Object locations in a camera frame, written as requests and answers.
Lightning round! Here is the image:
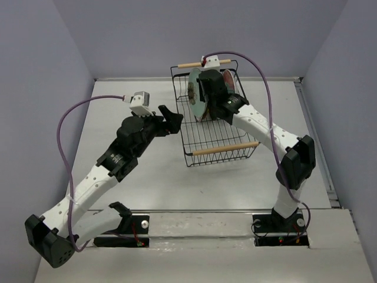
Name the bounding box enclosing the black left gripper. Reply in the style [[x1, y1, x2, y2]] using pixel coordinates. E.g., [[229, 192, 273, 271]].
[[133, 106, 183, 158]]

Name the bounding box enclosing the pale green plate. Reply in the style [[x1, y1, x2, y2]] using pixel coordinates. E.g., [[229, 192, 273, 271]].
[[187, 68, 207, 122]]

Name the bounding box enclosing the red teal flower plate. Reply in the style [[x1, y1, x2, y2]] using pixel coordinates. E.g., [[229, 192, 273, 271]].
[[222, 69, 236, 94]]

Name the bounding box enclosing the black wire dish rack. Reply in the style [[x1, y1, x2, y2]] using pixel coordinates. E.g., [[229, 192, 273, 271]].
[[170, 66, 256, 167]]

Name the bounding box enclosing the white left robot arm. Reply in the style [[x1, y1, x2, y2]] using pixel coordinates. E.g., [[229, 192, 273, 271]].
[[25, 105, 183, 268]]

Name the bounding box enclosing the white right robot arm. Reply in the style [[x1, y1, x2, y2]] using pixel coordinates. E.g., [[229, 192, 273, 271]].
[[197, 70, 316, 231]]

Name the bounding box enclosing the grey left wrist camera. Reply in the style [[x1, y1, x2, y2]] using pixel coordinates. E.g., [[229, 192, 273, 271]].
[[130, 91, 153, 117]]

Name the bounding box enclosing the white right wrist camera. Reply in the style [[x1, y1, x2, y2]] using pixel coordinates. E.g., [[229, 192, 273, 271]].
[[201, 55, 221, 71]]

